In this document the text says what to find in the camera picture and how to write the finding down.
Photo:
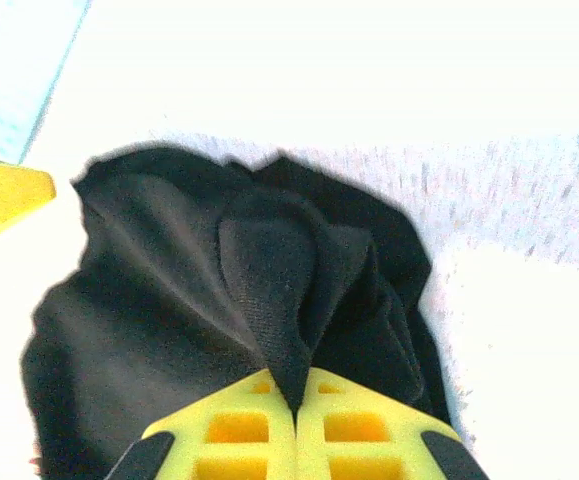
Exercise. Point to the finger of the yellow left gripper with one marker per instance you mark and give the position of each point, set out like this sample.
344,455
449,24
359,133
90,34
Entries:
9,195

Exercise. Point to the black t-shirt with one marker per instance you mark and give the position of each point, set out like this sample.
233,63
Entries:
169,300

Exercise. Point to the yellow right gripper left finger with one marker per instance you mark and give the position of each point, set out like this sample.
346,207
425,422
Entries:
229,440

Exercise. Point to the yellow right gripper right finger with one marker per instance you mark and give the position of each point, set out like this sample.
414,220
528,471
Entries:
369,440

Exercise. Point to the light blue plastic basket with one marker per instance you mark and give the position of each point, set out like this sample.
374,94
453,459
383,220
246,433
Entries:
9,65

